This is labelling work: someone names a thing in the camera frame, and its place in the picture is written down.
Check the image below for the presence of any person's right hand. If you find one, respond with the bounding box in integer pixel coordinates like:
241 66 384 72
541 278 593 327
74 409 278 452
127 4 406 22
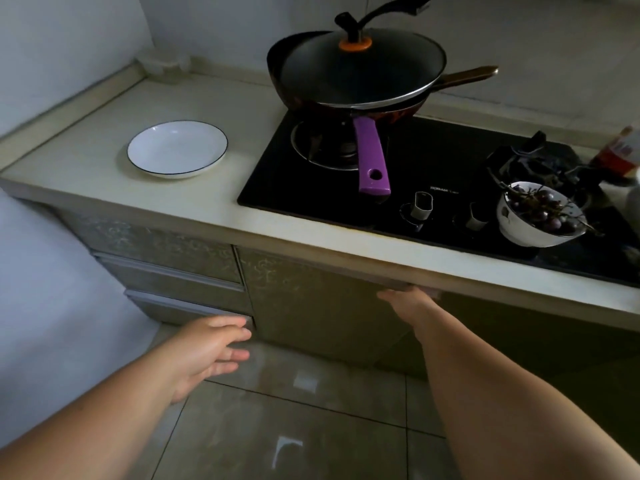
376 287 443 341

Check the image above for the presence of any person's left hand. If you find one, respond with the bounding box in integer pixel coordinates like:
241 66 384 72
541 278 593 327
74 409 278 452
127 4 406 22
167 315 252 405

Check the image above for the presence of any patterned cabinet door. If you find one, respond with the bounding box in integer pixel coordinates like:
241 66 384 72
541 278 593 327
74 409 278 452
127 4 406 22
236 247 442 381

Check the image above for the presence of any person's right forearm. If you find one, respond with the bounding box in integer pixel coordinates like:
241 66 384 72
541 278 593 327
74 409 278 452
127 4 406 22
412 307 640 480

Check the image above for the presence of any person's left forearm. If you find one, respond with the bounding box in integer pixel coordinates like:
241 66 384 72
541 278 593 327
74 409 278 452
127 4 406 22
0 345 193 480

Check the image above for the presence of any silver stove knob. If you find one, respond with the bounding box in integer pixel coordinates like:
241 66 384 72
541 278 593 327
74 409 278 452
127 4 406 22
465 202 491 232
411 191 434 221

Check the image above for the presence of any large patterned cabinet drawer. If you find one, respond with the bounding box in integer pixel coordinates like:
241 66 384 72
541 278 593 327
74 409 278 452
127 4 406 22
60 210 244 284

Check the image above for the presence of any black glass gas cooktop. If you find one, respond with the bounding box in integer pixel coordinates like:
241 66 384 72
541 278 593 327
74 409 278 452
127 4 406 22
237 107 640 288

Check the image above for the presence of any white bowl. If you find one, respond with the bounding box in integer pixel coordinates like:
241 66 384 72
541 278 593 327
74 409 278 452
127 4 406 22
496 181 587 248

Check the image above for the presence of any bunch of dark grapes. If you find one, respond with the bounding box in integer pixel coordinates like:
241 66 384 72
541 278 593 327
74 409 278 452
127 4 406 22
487 167 604 239

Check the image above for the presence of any black burner grate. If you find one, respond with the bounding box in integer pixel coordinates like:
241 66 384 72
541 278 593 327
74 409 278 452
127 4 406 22
487 131 608 205

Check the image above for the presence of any white plate with black rim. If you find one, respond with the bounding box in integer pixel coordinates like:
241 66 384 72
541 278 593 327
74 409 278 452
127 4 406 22
126 120 229 180

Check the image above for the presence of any red and white packet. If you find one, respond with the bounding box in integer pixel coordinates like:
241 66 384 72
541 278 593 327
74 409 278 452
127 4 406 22
595 126 640 178

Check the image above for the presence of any purple-handled pan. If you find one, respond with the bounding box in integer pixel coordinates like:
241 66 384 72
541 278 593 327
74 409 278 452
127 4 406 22
295 97 426 197

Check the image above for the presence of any glass lid with black handle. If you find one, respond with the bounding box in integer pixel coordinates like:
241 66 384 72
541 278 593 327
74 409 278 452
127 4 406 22
279 0 447 108

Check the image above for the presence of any dark wok with brown handle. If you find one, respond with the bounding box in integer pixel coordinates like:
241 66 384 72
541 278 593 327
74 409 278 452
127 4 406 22
266 31 499 116

